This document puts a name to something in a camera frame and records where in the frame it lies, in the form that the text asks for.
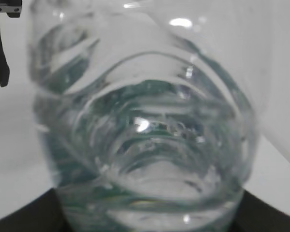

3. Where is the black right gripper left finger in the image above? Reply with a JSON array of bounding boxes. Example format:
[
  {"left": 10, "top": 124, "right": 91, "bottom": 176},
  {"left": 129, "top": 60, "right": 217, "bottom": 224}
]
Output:
[{"left": 0, "top": 189, "right": 70, "bottom": 232}]

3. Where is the clear water bottle green label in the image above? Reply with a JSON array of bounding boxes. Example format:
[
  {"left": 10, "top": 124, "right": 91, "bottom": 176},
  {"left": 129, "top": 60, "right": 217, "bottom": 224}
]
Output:
[{"left": 28, "top": 0, "right": 259, "bottom": 232}]

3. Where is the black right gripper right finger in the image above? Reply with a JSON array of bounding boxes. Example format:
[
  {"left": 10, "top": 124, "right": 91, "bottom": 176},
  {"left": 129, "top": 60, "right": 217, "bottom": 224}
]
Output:
[{"left": 228, "top": 191, "right": 290, "bottom": 232}]

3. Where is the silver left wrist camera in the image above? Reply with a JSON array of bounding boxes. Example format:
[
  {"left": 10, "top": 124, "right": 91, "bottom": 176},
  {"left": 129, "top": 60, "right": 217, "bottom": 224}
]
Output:
[{"left": 0, "top": 0, "right": 22, "bottom": 18}]

